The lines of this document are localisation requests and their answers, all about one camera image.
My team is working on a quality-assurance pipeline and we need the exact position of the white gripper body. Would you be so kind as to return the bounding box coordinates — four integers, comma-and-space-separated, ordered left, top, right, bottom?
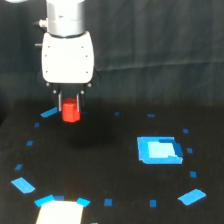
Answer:
41, 31, 95, 84

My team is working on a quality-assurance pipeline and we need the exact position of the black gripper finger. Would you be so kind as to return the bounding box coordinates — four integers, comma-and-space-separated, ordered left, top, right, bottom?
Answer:
54, 87, 63, 112
76, 90, 85, 112

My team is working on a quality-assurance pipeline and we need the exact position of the red octagonal block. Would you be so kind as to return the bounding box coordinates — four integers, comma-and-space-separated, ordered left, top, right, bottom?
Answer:
62, 98, 80, 123

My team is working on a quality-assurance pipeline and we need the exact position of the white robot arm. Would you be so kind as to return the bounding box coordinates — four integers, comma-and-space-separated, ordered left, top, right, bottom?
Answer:
35, 0, 95, 112

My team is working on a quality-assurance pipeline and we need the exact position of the long blue tape top left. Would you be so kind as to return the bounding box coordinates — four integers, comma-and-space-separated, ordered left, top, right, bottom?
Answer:
40, 107, 58, 118

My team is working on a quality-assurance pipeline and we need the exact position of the small blue tape left middle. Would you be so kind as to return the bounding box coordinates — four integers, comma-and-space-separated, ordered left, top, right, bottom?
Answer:
26, 140, 33, 146

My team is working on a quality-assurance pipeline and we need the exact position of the small blue tape left lower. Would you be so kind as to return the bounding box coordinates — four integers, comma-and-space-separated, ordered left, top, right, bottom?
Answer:
15, 164, 23, 170

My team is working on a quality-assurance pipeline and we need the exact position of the blue tape square target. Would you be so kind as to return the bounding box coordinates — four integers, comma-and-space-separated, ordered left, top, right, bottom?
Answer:
137, 136, 183, 165

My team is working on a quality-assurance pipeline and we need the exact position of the small dark blue tape bottom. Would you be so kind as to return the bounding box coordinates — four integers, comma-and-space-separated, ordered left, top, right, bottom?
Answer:
54, 195, 65, 201

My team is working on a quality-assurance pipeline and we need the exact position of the large blue tape left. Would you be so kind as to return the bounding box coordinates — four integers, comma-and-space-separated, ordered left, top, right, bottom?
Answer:
12, 177, 35, 194

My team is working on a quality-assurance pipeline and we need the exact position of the large blue tape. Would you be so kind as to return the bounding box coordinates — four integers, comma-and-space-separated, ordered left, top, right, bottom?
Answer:
178, 189, 206, 206
12, 177, 35, 194

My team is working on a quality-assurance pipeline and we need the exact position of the blue tape beside paper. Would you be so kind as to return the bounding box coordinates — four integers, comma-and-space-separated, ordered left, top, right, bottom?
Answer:
77, 198, 90, 207

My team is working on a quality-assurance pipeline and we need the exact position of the small blue tape bottom middle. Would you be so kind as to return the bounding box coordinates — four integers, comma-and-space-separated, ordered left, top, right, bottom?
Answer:
104, 199, 112, 206

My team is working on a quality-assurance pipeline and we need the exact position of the blue tape bottom left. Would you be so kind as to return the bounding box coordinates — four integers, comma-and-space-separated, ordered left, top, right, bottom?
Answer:
34, 195, 55, 207

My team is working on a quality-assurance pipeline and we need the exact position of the white paper sheet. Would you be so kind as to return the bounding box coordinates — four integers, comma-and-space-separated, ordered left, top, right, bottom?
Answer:
36, 201, 83, 224

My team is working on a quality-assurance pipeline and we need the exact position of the small blue tape right middle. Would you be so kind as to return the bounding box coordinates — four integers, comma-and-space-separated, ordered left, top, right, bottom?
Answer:
187, 148, 193, 153

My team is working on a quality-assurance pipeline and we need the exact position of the small blue tape bottom right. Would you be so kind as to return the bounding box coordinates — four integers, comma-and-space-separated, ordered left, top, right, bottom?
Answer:
150, 199, 157, 207

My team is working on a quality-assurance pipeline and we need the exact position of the small blue tape right lower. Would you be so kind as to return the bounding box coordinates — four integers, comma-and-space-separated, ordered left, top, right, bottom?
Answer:
190, 171, 197, 178

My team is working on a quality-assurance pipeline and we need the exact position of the large blue tape right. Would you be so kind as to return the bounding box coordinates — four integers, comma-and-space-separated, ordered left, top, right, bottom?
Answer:
178, 189, 206, 206

